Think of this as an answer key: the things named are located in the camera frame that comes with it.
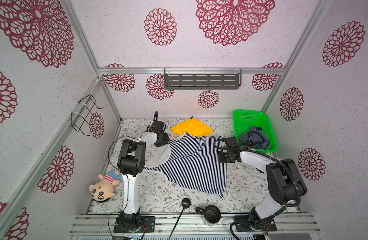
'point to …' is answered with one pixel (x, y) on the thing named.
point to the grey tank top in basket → (255, 138)
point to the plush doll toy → (104, 189)
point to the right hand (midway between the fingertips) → (219, 156)
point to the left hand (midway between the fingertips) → (166, 143)
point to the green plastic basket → (244, 120)
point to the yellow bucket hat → (194, 127)
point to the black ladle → (186, 203)
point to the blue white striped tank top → (192, 159)
